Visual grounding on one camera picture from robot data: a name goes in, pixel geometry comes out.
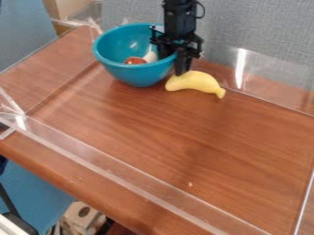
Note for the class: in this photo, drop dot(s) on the wooden block with hole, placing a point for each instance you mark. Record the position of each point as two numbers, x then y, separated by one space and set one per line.
82 220

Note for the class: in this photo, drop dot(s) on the clear acrylic table barrier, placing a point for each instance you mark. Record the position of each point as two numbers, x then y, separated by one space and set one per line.
174 163

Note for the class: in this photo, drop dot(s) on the yellow toy banana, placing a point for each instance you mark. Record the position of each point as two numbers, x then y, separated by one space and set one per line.
197 81

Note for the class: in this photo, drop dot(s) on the red and white toy mushroom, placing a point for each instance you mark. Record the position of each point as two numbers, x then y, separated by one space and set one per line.
150 57

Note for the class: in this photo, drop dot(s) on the blue plastic bowl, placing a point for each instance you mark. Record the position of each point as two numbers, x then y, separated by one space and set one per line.
125 42

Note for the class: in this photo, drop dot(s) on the wooden shelf in background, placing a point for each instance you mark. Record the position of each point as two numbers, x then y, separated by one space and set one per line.
72 13

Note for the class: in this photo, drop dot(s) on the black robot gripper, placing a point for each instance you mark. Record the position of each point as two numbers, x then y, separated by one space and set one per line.
177 34

